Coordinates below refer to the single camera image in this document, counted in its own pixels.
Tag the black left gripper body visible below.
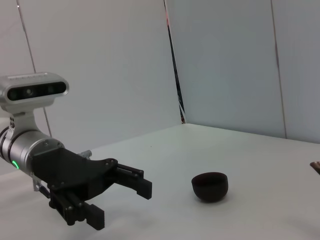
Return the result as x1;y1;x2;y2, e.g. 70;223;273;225
29;147;119;201

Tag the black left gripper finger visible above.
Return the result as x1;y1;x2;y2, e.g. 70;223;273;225
106;161;153;200
49;191;106;225

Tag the black round teapot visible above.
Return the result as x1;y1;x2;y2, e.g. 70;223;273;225
309;161;320;176

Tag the small dark teacup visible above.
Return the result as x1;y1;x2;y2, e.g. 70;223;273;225
191;171;230;203

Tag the white left camera mount bracket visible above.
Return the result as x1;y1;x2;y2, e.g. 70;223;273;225
0;102;39;137

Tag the silver left wrist depth camera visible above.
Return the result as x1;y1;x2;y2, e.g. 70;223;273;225
0;72;70;112

